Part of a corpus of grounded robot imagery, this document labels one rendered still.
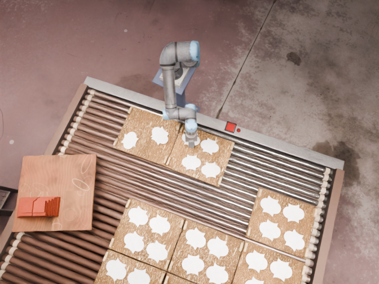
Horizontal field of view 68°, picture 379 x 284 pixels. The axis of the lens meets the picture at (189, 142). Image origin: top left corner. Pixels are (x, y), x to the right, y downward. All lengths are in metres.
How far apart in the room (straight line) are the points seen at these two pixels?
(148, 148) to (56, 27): 2.44
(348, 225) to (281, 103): 1.43
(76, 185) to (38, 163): 0.32
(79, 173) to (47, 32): 2.43
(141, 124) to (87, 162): 0.47
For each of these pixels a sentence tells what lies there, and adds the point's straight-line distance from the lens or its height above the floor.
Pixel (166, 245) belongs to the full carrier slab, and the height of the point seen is 0.94.
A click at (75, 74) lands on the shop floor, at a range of 3.65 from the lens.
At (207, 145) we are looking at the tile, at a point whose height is 0.95.
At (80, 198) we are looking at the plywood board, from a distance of 2.04.
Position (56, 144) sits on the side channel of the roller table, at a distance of 2.29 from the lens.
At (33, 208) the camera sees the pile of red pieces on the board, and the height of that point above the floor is 1.21.
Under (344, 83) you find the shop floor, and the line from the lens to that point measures 3.80.
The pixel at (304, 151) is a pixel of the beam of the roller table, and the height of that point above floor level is 0.92.
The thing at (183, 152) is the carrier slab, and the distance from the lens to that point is 2.07.
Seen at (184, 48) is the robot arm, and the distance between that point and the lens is 1.74.
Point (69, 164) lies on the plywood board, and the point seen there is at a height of 1.04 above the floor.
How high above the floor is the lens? 2.94
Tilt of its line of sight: 73 degrees down
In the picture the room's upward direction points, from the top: straight up
